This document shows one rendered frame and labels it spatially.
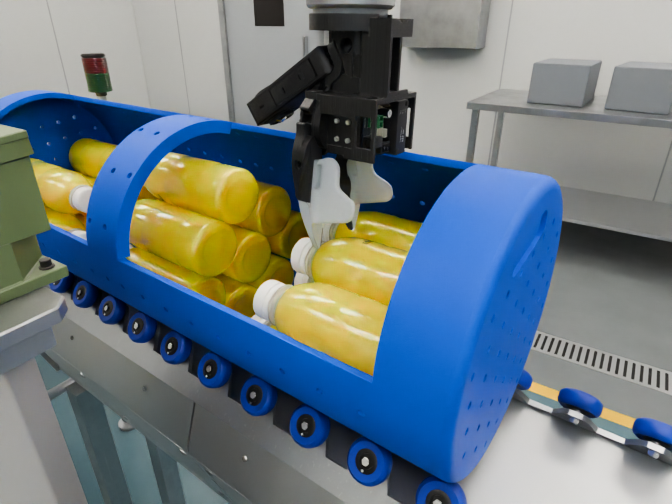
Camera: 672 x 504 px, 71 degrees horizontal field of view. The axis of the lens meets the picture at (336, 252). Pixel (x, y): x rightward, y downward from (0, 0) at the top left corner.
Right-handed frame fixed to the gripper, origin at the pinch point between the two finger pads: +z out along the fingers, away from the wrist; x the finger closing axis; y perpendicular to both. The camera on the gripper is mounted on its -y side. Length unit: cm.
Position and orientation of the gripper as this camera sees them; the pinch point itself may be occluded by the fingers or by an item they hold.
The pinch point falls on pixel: (329, 225)
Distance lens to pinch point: 49.7
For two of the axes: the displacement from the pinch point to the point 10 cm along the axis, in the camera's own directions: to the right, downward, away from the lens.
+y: 8.1, 2.7, -5.2
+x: 5.9, -3.5, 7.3
